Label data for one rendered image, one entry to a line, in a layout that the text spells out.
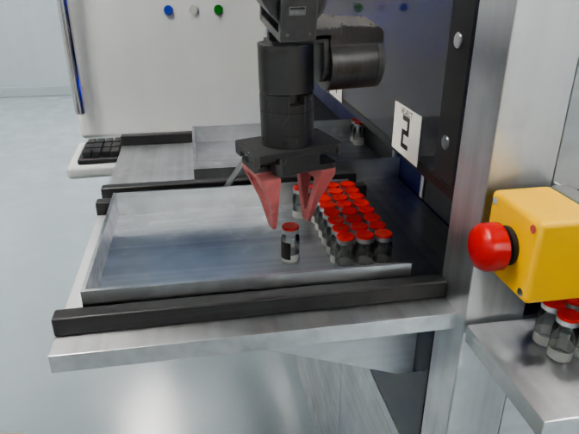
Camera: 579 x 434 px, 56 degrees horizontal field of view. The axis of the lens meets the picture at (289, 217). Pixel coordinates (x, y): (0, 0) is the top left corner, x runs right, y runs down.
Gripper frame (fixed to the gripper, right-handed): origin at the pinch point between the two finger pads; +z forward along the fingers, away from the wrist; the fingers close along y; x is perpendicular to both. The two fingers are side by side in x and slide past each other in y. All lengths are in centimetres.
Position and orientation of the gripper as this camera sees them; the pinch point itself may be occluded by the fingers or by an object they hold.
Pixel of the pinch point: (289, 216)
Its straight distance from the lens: 63.0
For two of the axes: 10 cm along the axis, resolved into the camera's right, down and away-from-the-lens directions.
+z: 0.2, 9.0, 4.3
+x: -4.1, -3.9, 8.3
